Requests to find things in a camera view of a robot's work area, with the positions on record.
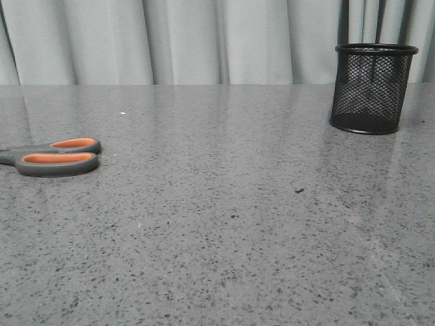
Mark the grey orange handled scissors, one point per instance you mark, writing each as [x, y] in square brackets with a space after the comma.
[64, 158]

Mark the black mesh pen bucket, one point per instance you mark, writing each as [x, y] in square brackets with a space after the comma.
[370, 86]

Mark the grey curtain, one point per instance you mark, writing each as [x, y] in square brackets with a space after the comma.
[201, 42]

